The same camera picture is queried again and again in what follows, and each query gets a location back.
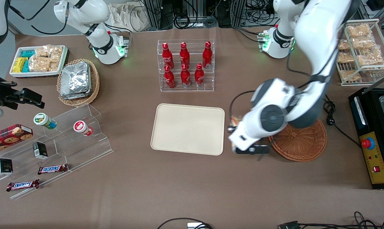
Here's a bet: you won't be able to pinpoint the red lid yogurt cup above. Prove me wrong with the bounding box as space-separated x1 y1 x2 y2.
73 120 93 137

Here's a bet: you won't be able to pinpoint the black looped cable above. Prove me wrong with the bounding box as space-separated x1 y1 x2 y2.
156 217 213 229

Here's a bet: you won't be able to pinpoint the red cookie box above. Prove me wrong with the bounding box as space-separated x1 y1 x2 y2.
0 124 33 156

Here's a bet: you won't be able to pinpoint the green lid yogurt cup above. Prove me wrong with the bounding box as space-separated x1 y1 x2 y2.
33 113 57 130

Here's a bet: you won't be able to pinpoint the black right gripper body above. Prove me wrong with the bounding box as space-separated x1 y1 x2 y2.
0 73 20 107

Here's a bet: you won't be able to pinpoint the black cable bundle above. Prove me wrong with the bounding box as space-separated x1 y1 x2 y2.
174 0 218 30
245 0 278 26

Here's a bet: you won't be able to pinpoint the black tangled cables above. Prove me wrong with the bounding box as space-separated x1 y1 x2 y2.
299 211 384 229

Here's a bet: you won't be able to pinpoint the aluminium frame post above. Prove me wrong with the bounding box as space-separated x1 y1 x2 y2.
145 0 164 31
231 0 247 28

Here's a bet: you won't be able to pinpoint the clear acrylic bottle rack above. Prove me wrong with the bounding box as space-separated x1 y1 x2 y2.
157 39 215 92

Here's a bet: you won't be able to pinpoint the clear acrylic tiered stand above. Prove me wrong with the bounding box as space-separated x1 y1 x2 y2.
0 103 114 200

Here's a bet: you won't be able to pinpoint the triangular sandwich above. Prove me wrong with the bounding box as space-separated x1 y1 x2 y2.
231 116 243 152

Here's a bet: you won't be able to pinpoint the white plastic bags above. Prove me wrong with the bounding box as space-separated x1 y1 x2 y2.
109 3 152 32

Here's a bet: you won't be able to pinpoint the yellow snack packet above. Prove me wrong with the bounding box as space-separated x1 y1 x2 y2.
12 57 27 73

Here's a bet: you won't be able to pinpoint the small black box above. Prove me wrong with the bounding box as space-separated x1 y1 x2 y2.
0 158 13 176
32 142 48 159

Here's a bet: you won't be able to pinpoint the brown wicker basket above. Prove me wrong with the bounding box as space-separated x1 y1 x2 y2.
268 119 327 162

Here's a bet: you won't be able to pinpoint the light wicker basket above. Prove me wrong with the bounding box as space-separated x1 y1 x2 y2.
57 59 100 107

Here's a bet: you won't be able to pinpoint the white wire rack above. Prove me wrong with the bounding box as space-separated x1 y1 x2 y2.
335 18 384 87

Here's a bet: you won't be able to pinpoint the beige plastic tray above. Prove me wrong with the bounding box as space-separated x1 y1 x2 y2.
150 103 225 156

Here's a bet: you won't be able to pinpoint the white rectangular snack tray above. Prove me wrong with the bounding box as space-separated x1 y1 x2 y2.
9 45 68 78

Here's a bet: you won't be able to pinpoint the black table appliance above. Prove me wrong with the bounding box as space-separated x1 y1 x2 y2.
348 87 384 190

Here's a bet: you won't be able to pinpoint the silver foil packet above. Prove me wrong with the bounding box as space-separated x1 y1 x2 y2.
60 87 92 100
61 62 90 92

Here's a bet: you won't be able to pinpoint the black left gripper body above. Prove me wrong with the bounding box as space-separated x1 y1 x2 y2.
236 144 271 156

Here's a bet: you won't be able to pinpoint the red cola bottle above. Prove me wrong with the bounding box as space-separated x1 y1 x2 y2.
164 65 176 89
181 64 191 88
162 43 174 69
194 63 205 88
202 41 213 69
180 42 190 68

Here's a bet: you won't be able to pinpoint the black cable connector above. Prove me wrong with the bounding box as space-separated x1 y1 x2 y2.
278 221 301 229

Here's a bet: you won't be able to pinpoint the black power cable with plug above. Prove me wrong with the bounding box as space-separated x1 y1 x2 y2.
322 95 362 148

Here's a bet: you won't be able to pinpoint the brown snickers bar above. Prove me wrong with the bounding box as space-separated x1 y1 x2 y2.
38 163 69 175
6 179 40 192

